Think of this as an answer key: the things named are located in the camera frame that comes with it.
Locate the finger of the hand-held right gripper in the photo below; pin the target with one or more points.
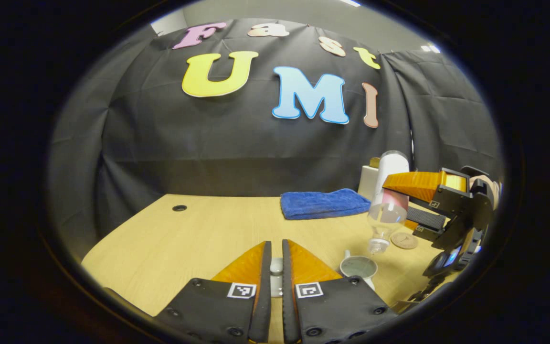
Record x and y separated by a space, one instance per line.
428 219
418 184

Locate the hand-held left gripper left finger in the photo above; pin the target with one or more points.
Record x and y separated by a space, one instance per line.
264 296

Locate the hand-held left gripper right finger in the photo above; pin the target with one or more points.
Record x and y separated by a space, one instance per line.
288 296

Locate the round coaster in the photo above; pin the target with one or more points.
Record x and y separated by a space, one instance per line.
404 240

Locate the clear plastic water bottle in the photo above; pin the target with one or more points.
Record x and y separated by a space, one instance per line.
388 215

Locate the brown bread slice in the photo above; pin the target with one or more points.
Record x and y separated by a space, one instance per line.
375 162

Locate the white toaster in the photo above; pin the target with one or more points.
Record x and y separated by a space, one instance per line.
368 184

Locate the blue folded towel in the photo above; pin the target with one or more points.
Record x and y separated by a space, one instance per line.
325 203

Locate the black backdrop cloth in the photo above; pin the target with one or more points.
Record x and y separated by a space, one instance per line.
237 148

